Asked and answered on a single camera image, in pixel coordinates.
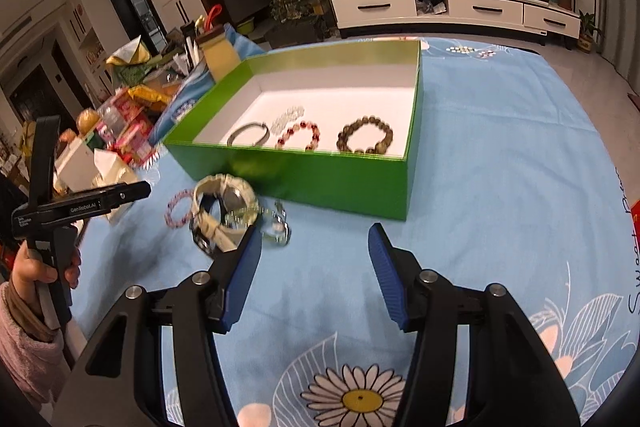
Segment pale green bead bracelet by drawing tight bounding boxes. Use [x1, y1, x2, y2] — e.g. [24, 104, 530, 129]
[257, 200, 292, 249]

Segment green cardboard box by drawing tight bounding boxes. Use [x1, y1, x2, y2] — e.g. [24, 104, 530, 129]
[162, 39, 424, 223]

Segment blue floral tablecloth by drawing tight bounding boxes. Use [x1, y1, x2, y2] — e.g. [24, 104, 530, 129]
[64, 34, 640, 427]

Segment dark blue wrist watch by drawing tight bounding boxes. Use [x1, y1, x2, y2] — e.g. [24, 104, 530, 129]
[189, 196, 222, 257]

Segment white television cabinet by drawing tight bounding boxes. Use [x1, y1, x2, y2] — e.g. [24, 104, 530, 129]
[327, 0, 582, 48]

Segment tissue pack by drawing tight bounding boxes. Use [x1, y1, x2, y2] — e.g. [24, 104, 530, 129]
[92, 149, 142, 224]

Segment person's left hand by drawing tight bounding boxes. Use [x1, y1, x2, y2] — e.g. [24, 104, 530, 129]
[10, 241, 82, 297]

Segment pink bead bracelet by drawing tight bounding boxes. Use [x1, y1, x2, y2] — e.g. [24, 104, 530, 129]
[165, 188, 197, 229]

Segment clear crystal bracelet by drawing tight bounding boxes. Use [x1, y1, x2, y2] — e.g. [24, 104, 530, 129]
[269, 104, 306, 133]

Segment large potted plant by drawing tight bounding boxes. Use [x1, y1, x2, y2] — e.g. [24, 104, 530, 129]
[269, 0, 327, 48]

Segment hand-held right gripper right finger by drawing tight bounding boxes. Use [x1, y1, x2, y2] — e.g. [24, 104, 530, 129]
[367, 222, 582, 427]

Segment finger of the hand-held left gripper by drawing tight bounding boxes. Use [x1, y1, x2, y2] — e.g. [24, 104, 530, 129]
[64, 180, 152, 214]
[27, 115, 62, 208]

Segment dark red bead bracelet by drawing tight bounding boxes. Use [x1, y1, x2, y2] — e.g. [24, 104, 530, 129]
[274, 119, 322, 153]

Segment person's left forearm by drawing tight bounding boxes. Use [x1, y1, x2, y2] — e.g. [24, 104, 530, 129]
[0, 279, 69, 414]

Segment cream wrist watch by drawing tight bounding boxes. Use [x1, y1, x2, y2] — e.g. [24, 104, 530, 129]
[192, 173, 261, 253]

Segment silver metal bangle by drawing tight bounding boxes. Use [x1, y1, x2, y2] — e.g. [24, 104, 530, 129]
[226, 120, 271, 147]

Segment white cardboard box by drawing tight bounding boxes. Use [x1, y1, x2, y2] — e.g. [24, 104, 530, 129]
[54, 138, 99, 188]

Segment red snack packets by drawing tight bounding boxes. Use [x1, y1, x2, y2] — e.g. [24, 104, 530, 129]
[99, 88, 154, 164]

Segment small potted plant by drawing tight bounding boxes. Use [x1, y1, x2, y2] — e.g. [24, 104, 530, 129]
[576, 11, 602, 54]

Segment green and yellow package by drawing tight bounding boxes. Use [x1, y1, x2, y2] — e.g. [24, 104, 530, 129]
[105, 36, 152, 78]

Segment brown bead bracelet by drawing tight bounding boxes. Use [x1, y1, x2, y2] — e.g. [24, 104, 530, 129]
[335, 116, 395, 156]

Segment yellow bottle with brown lid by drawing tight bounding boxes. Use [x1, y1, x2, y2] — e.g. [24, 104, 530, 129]
[195, 26, 239, 84]

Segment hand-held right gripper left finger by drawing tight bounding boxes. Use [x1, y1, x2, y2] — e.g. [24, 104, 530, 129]
[49, 227, 264, 427]

